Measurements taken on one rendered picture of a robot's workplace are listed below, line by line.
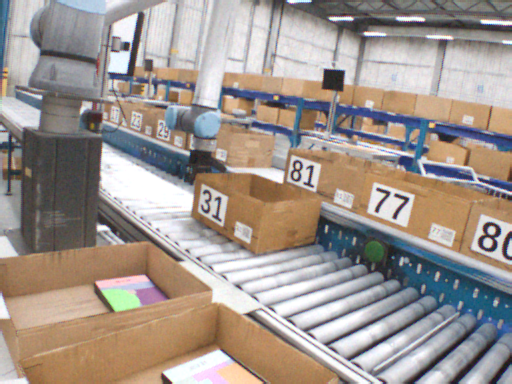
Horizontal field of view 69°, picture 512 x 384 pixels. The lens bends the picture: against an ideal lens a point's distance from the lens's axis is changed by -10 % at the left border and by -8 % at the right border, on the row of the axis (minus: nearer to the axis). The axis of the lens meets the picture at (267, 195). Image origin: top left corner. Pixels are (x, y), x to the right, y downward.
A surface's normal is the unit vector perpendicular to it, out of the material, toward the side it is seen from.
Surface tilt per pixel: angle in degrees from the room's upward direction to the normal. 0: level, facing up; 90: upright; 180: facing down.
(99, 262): 89
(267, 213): 90
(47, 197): 90
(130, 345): 89
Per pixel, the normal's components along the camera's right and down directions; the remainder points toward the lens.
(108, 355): 0.73, 0.25
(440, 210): -0.73, 0.05
